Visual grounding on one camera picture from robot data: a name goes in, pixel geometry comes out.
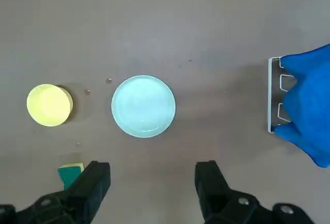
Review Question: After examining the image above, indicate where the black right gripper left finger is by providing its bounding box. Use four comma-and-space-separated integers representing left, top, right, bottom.
0, 160, 111, 224

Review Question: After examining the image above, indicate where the small yellow dish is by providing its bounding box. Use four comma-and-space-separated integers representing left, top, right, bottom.
26, 83, 74, 127

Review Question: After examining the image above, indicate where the white metal rack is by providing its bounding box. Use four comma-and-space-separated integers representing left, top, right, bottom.
267, 57, 297, 134

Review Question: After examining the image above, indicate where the green and yellow sponge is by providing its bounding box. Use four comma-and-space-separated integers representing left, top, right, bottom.
57, 161, 85, 191

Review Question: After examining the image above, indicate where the pale green plate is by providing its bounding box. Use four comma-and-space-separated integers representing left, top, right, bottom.
111, 75, 177, 139

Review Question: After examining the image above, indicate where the blue cloth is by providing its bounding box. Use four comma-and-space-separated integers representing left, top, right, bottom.
273, 43, 330, 168

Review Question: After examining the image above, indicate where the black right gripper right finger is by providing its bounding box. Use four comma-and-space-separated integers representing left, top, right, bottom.
194, 160, 317, 224

